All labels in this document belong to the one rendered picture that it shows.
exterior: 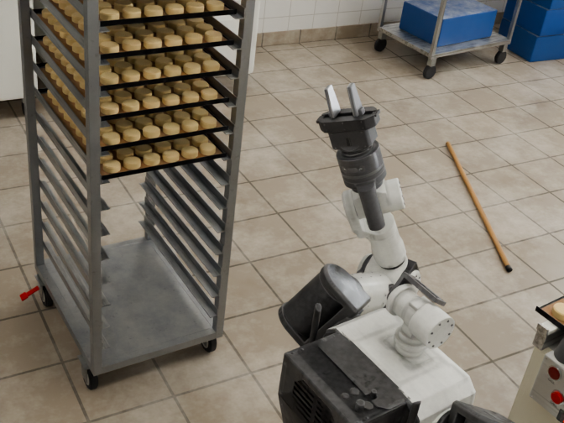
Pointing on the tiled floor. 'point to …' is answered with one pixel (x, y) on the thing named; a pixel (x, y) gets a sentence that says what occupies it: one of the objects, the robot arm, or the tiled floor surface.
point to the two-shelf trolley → (438, 37)
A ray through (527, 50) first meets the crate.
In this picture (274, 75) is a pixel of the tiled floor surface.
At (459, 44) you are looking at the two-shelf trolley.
